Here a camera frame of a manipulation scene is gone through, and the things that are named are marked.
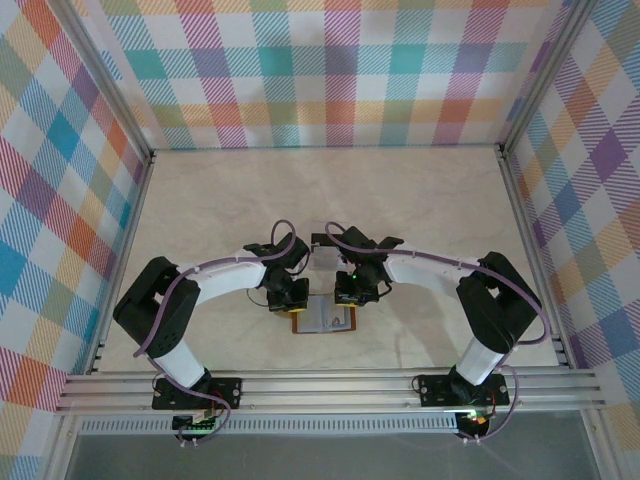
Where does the aluminium left side rail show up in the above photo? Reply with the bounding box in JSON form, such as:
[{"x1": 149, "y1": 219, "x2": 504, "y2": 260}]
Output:
[{"x1": 83, "y1": 149, "x2": 157, "y2": 377}]

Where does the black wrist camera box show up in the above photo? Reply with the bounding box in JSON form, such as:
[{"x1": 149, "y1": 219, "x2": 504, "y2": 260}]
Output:
[
  {"x1": 278, "y1": 234, "x2": 310, "y2": 270},
  {"x1": 338, "y1": 225, "x2": 379, "y2": 262}
]

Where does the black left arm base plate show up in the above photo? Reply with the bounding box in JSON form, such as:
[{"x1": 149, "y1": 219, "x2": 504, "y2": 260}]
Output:
[{"x1": 151, "y1": 376, "x2": 243, "y2": 413}]

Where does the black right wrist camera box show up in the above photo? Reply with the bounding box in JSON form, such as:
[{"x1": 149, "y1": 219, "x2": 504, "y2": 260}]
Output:
[{"x1": 338, "y1": 225, "x2": 379, "y2": 262}]

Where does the right circuit board with LED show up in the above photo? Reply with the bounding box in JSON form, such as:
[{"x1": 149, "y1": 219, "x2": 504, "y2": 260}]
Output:
[{"x1": 458, "y1": 406, "x2": 495, "y2": 429}]

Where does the perforated grey cable tray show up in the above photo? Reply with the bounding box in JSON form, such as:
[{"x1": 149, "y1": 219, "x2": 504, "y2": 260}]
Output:
[{"x1": 78, "y1": 416, "x2": 462, "y2": 437}]

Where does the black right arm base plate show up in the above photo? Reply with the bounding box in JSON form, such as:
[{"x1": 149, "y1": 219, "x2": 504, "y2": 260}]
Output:
[{"x1": 416, "y1": 373, "x2": 511, "y2": 408}]

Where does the clear acrylic card stand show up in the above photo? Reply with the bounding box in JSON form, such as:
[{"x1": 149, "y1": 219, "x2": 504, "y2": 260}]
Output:
[{"x1": 309, "y1": 218, "x2": 351, "y2": 274}]

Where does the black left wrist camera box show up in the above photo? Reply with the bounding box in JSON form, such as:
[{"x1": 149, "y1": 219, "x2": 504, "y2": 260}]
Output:
[{"x1": 278, "y1": 234, "x2": 310, "y2": 270}]

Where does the plain white card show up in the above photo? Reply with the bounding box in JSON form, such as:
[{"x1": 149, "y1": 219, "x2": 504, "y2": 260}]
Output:
[{"x1": 312, "y1": 247, "x2": 344, "y2": 272}]

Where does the aluminium right side rail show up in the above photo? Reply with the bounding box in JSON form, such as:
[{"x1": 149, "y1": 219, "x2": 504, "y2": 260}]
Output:
[{"x1": 496, "y1": 144, "x2": 577, "y2": 370}]

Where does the aluminium right frame post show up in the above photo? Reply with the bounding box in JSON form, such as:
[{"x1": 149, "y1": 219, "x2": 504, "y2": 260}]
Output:
[{"x1": 498, "y1": 0, "x2": 597, "y2": 157}]

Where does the aluminium left frame post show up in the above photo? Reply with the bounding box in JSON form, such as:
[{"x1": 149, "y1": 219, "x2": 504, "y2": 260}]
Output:
[{"x1": 58, "y1": 0, "x2": 155, "y2": 167}]

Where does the green left circuit board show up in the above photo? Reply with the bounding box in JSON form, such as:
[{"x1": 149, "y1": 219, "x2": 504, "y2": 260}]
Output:
[{"x1": 171, "y1": 411, "x2": 220, "y2": 434}]

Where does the aluminium frame post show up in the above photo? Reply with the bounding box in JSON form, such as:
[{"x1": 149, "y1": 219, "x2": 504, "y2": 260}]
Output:
[
  {"x1": 58, "y1": 0, "x2": 155, "y2": 167},
  {"x1": 498, "y1": 0, "x2": 597, "y2": 157}
]

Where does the long aluminium base rail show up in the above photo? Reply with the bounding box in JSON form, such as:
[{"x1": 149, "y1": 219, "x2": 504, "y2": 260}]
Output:
[{"x1": 54, "y1": 366, "x2": 607, "y2": 417}]

